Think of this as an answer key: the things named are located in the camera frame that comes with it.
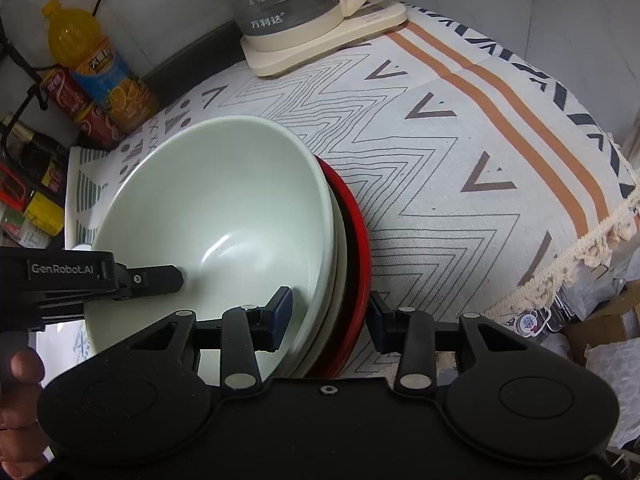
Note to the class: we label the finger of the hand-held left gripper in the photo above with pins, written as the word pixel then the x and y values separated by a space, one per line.
pixel 80 307
pixel 155 280

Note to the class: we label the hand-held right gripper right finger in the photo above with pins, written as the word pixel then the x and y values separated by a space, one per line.
pixel 378 322

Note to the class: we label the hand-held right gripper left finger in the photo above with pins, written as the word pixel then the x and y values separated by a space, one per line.
pixel 281 317

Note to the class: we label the red plate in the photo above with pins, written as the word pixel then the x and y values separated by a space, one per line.
pixel 359 270

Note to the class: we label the white plate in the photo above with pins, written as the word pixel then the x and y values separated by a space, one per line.
pixel 339 270

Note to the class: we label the pale green bowl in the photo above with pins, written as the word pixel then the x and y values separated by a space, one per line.
pixel 225 200

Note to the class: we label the person's left hand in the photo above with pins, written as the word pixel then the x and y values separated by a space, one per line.
pixel 17 410

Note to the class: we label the yellow packet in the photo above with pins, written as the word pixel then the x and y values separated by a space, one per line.
pixel 45 210

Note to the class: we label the red packet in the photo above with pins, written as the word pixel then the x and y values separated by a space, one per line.
pixel 12 187

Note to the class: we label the dark glass bottle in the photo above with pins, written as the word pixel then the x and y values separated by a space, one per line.
pixel 30 137

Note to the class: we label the red drink can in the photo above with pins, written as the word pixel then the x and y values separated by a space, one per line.
pixel 100 125
pixel 62 91

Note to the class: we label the metal clip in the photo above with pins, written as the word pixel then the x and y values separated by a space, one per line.
pixel 555 312

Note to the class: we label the patterned tablecloth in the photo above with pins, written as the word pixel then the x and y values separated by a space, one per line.
pixel 450 160

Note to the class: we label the orange juice bottle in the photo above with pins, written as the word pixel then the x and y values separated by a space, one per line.
pixel 100 70

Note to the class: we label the cardboard box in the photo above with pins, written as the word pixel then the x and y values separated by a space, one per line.
pixel 605 320

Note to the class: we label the cream kettle base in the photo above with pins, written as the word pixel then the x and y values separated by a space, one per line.
pixel 320 40

